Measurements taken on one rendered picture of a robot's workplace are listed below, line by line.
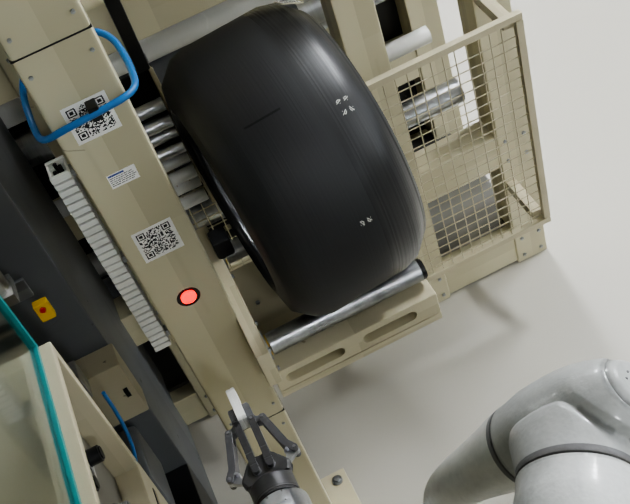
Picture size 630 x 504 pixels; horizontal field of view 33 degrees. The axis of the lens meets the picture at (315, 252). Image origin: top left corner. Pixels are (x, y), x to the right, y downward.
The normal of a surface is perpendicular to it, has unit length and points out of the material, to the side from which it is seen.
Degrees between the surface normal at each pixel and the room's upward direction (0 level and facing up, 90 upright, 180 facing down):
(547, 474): 26
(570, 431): 6
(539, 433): 34
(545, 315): 0
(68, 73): 90
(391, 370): 0
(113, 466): 90
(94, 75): 90
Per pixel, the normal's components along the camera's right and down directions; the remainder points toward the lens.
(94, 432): 0.37, 0.62
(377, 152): 0.45, 0.04
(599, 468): 0.12, -0.75
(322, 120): 0.08, -0.07
